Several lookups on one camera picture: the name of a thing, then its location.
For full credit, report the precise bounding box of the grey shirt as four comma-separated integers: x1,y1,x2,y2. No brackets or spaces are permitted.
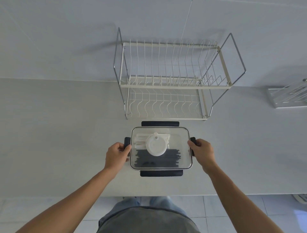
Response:
102,206,201,233

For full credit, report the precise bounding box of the white round valve cap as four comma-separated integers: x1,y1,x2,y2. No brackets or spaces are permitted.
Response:
146,132,170,157

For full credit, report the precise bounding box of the person's right hand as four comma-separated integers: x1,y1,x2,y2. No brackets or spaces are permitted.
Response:
187,139,217,175

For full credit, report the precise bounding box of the person's left hand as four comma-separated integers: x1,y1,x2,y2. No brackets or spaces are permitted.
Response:
104,142,132,172

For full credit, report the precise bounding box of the white shoe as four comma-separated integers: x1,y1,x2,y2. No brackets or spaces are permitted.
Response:
292,194,307,205

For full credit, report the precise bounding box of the small white wire rack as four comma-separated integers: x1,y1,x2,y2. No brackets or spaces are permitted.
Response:
268,78,307,109

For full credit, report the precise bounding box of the two-tier white wire dish rack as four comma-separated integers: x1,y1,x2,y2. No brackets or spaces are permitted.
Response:
113,27,247,121

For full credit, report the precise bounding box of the bundle of black straws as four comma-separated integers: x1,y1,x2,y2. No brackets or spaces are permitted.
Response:
134,149,181,168

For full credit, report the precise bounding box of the person's left forearm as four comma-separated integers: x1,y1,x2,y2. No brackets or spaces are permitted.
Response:
16,167,121,233

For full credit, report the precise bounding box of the clear container with black clips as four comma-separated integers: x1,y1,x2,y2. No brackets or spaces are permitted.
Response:
124,121,196,177

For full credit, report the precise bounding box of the bundle of white straws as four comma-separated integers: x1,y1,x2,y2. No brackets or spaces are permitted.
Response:
134,133,171,150

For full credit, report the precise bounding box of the person's right forearm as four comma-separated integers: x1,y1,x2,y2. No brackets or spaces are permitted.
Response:
202,165,292,233

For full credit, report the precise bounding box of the thin white hanging cord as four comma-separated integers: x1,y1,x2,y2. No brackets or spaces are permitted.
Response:
181,0,194,45

